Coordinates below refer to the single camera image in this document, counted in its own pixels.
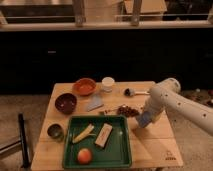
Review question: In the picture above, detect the blue sponge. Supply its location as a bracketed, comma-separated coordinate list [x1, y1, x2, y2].
[136, 112, 152, 128]

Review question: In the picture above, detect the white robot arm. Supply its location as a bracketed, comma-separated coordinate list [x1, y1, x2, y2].
[141, 78, 213, 136]

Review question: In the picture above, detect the orange bowl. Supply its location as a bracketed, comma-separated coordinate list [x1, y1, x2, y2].
[72, 78, 96, 96]

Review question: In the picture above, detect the white cup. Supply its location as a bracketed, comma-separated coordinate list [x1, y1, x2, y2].
[101, 77, 115, 92]

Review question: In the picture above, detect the grey cloth piece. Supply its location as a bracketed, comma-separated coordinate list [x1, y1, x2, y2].
[86, 96, 104, 112]

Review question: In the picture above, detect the bunch of red grapes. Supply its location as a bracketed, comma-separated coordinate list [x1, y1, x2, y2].
[101, 104, 141, 118]

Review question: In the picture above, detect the green tray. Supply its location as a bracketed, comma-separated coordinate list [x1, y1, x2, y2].
[62, 115, 132, 169]

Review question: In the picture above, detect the red apple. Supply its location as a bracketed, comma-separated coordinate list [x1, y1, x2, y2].
[77, 148, 92, 164]

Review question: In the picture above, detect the black metal stand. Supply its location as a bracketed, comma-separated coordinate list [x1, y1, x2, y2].
[0, 113, 30, 168]

